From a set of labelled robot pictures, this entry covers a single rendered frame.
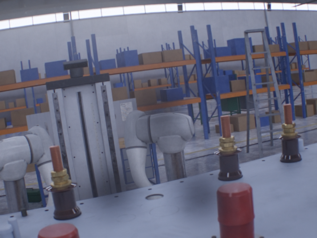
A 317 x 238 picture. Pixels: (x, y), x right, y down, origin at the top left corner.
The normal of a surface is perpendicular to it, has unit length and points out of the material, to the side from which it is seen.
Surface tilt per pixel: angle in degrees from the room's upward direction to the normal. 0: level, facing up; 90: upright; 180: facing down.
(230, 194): 60
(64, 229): 4
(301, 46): 90
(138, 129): 70
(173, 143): 106
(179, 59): 90
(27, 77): 90
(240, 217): 89
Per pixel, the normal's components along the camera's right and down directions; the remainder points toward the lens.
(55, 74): 0.30, 0.07
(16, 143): 0.40, -0.61
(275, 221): -0.13, -0.99
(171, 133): -0.10, 0.35
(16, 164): 0.65, 0.26
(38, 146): 0.65, -0.29
